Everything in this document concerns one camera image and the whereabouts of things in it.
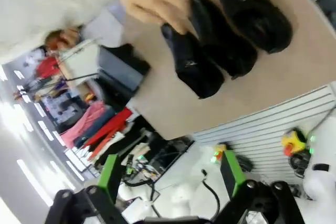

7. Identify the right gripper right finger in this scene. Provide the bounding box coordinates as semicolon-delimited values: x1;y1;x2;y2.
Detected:
215;150;305;224

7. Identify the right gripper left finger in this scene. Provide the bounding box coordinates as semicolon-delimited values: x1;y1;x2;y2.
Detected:
48;154;124;224

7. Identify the black heeled leather shoe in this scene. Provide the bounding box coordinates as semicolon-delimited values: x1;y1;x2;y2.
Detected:
160;22;226;99
198;0;293;54

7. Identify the black strap leather shoe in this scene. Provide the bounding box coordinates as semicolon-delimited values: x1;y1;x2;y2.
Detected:
187;0;258;80

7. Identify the person's right hand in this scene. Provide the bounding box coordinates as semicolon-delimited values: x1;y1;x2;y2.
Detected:
44;28;79;51

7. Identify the person's left hand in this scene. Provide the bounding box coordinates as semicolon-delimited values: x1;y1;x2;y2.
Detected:
121;0;190;36

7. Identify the yellow red emergency stop button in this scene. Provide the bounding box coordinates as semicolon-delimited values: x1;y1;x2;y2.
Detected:
280;128;308;156
209;142;228;163

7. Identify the red hanging garment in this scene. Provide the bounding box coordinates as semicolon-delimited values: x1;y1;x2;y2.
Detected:
83;107;133;151

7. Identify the white slatted base panel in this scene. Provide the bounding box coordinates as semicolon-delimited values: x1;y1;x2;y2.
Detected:
193;82;336;185

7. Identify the pink hanging garment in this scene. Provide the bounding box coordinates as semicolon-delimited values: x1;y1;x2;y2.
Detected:
60;102;108;148

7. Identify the mannequin in red t-shirt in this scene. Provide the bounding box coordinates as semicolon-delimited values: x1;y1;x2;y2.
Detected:
35;56;60;78

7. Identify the thin black cable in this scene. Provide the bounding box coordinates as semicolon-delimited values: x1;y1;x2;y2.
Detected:
201;168;221;217

